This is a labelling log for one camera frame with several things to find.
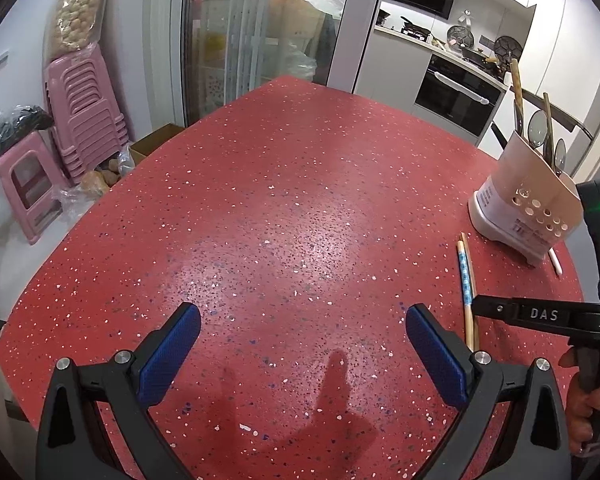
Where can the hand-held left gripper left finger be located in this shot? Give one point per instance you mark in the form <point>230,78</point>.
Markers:
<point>172,355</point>

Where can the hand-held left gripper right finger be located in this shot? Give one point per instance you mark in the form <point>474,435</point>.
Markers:
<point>432,355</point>

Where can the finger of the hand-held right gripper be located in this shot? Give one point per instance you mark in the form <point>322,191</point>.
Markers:
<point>525,312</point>

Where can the blue patterned wooden chopsticks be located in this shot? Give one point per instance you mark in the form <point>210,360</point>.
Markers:
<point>475,330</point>

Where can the blue-patterned bamboo chopstick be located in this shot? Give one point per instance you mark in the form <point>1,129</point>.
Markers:
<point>464,275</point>

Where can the white utensil holder caddy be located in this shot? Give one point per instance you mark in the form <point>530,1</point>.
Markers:
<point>525,180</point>

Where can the plain bamboo chopstick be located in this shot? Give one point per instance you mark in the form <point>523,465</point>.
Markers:
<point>547,110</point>
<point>516,85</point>

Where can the person's right hand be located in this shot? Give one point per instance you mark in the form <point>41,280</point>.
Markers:
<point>577,410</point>

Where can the clear bag of potatoes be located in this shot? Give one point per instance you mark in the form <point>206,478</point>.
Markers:
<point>97,182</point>

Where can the black built-in oven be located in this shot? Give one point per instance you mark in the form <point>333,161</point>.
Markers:
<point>455,100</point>

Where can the white cabinet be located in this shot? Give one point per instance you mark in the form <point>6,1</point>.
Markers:
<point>575,35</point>

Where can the round patterned pan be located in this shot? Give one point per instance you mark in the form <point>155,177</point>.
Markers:
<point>509,46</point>

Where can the cardboard box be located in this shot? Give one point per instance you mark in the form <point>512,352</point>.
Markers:
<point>152,146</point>

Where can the black wok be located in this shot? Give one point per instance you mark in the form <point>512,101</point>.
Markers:
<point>475,54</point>

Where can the round grey lid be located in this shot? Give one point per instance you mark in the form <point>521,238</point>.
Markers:
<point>462,37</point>

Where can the pink plastic stool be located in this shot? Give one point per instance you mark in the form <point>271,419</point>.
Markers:
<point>17,165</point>

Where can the stack of pink plastic stools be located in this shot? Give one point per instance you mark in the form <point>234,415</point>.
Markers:
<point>85,105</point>

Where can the black frying pan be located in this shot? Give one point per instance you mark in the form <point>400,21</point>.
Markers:
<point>415,30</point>

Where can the black bag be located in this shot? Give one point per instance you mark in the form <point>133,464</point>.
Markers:
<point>17,122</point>

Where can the glass-door cabinet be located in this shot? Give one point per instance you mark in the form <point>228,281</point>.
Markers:
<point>210,60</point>

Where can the clear bag of nuts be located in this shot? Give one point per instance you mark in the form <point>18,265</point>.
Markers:
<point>77,15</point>

